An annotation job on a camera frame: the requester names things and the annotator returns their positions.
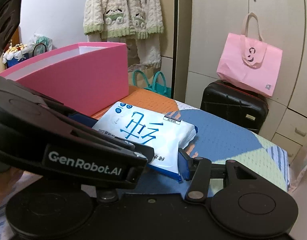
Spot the black suitcase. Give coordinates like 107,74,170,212
200,80,269,134

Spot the black clothes rack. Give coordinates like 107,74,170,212
172,0,179,99

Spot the beige wooden wardrobe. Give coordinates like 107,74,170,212
163,0,307,161

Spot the cream knit cardigan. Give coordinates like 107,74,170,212
83,0,164,68

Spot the pink tote bag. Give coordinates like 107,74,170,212
217,12,283,98

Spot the flower bouquet clutter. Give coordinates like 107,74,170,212
2,34,53,68

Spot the large wet wipes pack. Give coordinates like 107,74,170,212
92,102,198,181

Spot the patchwork patterned tablecloth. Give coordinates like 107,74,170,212
0,86,290,239

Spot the white plastic bag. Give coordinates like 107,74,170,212
288,145,307,193

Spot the teal tote bag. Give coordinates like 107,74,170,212
132,70,172,98

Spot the pink cardboard box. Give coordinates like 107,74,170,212
0,42,129,116

